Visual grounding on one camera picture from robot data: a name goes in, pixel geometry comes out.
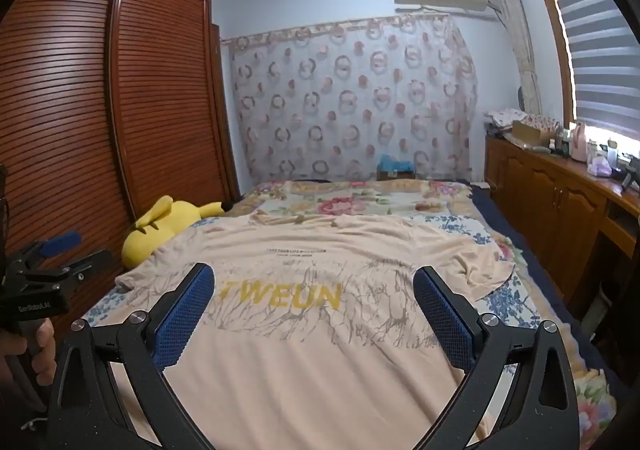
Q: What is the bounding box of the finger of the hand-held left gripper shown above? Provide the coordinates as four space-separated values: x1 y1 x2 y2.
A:
19 230 83 263
27 249 114 290

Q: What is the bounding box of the striped window blind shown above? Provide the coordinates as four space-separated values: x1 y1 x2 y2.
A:
542 0 640 141

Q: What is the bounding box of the pink bottle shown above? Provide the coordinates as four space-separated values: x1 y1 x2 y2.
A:
570 123 588 162

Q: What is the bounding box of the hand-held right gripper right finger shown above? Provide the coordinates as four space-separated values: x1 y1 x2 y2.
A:
412 265 583 450

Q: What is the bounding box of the floral fleece blanket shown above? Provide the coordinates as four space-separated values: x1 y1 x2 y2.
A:
190 177 621 436

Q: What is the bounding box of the black desk stand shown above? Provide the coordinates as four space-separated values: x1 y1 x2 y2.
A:
619 164 640 194

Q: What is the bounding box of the beige printed t-shirt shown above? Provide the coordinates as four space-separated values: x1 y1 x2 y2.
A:
115 213 516 450

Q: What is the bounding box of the wooden window frame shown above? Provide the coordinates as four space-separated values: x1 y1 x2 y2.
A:
525 0 576 128

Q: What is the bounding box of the yellow plush toy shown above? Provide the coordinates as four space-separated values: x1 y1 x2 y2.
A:
121 197 225 270

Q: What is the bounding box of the wooden louvred wardrobe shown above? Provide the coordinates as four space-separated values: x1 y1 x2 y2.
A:
0 0 241 331

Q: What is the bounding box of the pink patterned cloth pile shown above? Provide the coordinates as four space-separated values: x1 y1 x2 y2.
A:
484 108 561 131

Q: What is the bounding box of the circle patterned sheer curtain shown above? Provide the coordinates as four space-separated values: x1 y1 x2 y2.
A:
222 15 478 183

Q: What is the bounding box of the person's left hand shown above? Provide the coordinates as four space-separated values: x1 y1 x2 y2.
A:
0 317 57 381

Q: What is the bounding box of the cardboard box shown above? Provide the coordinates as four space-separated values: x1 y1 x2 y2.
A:
510 120 556 148

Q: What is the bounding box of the beige tied curtain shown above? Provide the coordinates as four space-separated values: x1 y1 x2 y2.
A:
485 0 543 116

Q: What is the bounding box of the dark blue mattress sheet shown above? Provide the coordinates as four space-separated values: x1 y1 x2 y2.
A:
470 183 631 381

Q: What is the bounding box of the blue tissue pack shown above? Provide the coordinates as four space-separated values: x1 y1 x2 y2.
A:
376 153 417 181

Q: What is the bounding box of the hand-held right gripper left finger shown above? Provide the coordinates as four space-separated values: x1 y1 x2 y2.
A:
47 263 236 450

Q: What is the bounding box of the wooden sideboard cabinet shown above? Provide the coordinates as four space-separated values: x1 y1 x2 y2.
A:
484 135 640 311

